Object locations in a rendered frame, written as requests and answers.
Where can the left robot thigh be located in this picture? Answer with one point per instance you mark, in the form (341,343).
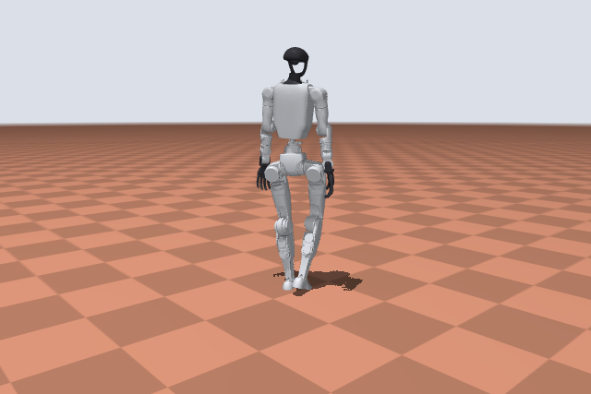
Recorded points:
(281,196)

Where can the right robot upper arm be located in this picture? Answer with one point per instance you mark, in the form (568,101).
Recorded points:
(320,97)

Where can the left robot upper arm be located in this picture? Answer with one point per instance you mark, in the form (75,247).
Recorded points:
(267,110)

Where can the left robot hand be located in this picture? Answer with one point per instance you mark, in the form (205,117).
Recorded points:
(262,175)

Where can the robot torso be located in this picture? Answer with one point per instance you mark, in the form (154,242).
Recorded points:
(292,117)

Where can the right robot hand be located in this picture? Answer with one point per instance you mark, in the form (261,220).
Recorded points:
(329,170)

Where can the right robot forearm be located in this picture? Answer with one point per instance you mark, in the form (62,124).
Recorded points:
(325,145)

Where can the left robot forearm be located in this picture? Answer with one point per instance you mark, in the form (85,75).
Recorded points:
(265,150)

